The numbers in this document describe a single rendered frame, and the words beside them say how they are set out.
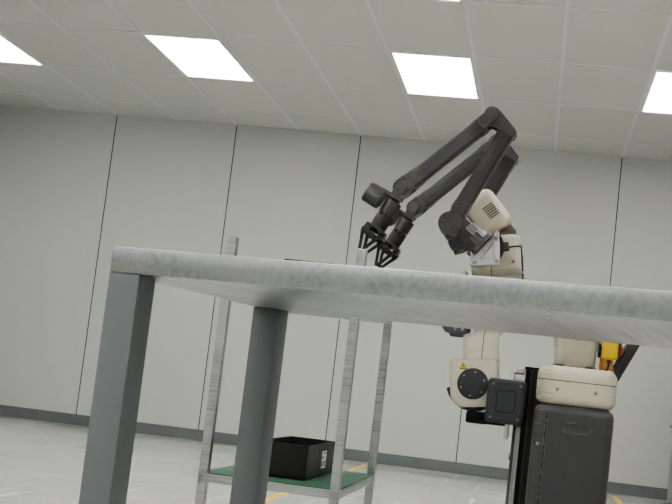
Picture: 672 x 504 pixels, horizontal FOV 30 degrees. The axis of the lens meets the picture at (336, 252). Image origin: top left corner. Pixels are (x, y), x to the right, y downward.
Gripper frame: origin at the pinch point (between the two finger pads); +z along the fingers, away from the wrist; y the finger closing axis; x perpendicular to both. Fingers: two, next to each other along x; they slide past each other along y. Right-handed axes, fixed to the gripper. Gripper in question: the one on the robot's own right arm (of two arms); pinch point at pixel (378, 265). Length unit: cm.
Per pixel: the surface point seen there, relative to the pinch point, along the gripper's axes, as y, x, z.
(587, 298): 327, 76, -2
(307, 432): -686, -91, 150
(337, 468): 67, 35, 61
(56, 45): -439, -382, -19
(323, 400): -686, -95, 118
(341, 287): 322, 54, 11
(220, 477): 68, 6, 84
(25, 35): -416, -396, -12
